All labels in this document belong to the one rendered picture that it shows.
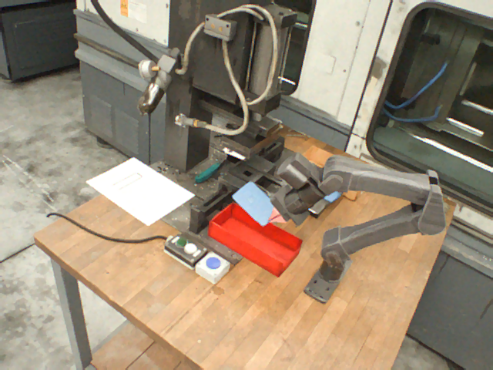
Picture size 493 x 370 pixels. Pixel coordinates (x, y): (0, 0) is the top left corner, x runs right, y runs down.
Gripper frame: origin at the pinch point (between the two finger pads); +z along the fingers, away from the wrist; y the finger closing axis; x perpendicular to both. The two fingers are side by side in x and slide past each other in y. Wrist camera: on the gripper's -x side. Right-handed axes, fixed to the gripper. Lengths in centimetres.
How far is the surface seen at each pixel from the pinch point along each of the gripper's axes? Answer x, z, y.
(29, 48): -125, 221, 231
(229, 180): -11.7, 15.0, 16.0
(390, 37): -76, -31, 21
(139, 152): -90, 143, 75
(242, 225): -5.0, 16.4, 2.8
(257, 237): -3.9, 13.1, -2.7
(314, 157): -55, 14, 3
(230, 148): -9.9, 4.4, 23.0
